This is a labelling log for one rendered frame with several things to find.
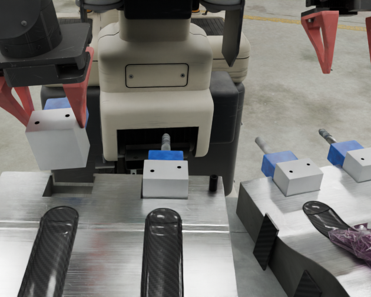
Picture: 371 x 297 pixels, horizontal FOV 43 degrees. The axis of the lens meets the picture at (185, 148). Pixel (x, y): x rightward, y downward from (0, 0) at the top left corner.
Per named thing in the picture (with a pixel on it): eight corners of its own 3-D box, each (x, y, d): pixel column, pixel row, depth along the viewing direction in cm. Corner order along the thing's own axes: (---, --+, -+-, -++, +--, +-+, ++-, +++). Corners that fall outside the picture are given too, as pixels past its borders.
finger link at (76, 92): (100, 144, 47) (79, 63, 41) (30, 149, 47) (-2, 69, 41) (107, 104, 52) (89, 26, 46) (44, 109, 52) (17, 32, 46)
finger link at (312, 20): (377, 72, 57) (380, -8, 55) (321, 73, 55) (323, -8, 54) (349, 73, 63) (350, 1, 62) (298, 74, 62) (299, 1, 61)
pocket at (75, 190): (54, 196, 57) (50, 172, 55) (98, 197, 58) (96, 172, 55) (46, 221, 54) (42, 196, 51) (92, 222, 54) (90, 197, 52)
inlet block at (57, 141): (61, 99, 60) (49, 62, 56) (100, 96, 60) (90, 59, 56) (39, 171, 50) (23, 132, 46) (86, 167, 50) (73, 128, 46)
